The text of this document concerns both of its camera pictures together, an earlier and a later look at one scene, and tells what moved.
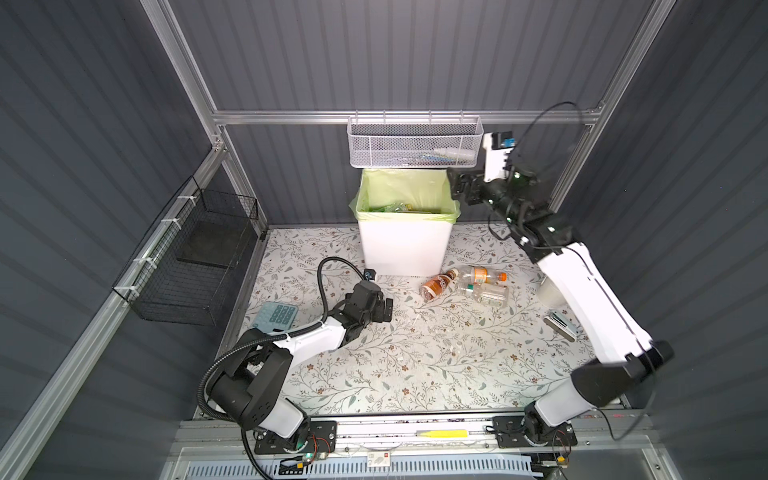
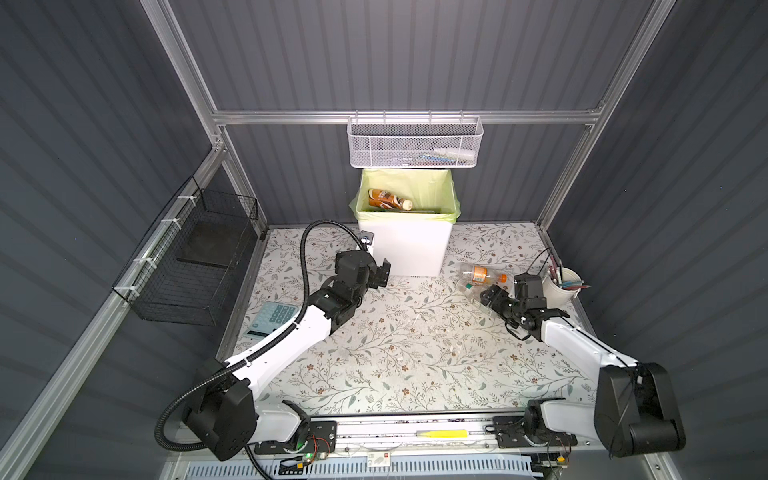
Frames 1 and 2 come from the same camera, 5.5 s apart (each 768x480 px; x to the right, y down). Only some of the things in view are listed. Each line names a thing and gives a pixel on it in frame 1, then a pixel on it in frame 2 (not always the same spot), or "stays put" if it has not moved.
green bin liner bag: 422,194 stays put
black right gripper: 473,184 to 503,294
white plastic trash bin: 402,247 stays put
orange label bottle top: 477,275 stays put
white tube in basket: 454,153 stays put
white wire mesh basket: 414,141 stays put
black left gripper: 381,314 to 378,274
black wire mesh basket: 186,270 stays put
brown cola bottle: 435,287 to 379,198
